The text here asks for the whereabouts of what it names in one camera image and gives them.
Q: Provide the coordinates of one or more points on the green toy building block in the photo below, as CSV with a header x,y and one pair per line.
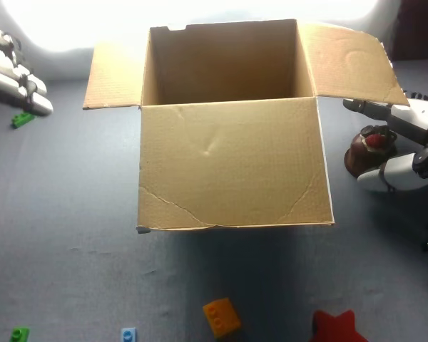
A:
x,y
21,120
18,335

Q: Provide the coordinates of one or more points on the blue toy building block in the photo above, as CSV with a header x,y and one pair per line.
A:
x,y
129,335

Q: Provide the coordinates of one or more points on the brown cardboard box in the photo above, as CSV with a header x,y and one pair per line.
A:
x,y
232,160

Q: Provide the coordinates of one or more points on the chocolate toy cake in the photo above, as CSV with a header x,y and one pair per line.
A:
x,y
360,156

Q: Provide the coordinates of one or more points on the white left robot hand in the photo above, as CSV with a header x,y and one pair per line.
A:
x,y
0,78

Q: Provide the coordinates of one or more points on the white backdrop sheet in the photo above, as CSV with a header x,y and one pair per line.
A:
x,y
75,21

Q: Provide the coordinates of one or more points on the orange toy building block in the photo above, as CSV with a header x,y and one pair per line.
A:
x,y
222,318

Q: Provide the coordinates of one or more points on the grey table cloth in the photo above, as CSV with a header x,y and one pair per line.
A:
x,y
75,267

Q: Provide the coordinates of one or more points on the red star toy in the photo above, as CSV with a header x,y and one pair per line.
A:
x,y
335,329

